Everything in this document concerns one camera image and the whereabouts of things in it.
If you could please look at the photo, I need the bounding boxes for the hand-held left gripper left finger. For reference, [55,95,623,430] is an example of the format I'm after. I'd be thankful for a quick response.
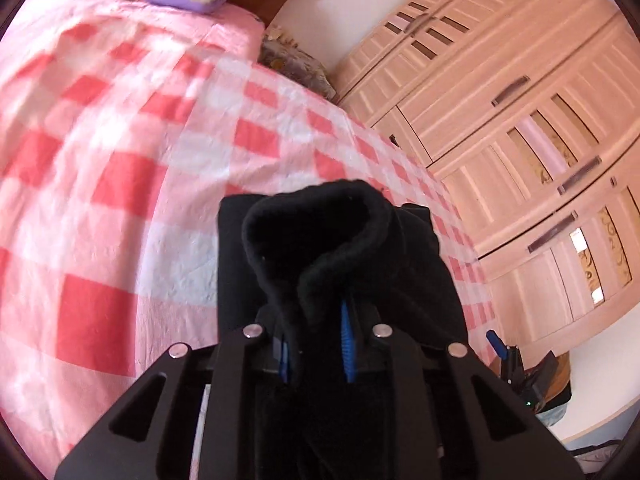
[54,324,301,480]

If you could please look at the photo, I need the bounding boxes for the pink pillow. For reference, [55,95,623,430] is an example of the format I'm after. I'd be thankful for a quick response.
[192,2,267,63]

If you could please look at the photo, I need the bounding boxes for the light wooden wardrobe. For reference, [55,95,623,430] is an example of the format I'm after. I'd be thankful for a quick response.
[332,0,640,347]

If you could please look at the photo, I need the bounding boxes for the black pants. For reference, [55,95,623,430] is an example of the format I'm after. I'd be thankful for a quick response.
[216,178,468,480]

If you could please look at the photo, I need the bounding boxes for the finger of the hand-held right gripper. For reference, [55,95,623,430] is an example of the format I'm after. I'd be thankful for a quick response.
[486,329,512,362]

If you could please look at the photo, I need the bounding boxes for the patterned cushion by headboard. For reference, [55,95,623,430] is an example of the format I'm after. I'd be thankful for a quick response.
[260,27,338,102]

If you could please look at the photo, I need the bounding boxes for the grey fabric item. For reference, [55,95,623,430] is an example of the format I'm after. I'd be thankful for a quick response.
[570,437,624,474]

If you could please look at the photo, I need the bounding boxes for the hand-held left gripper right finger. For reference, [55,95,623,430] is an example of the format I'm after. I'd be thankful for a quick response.
[340,300,585,480]

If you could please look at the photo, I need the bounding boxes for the pink checkered bed sheet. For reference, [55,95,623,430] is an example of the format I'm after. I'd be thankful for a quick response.
[0,0,497,480]

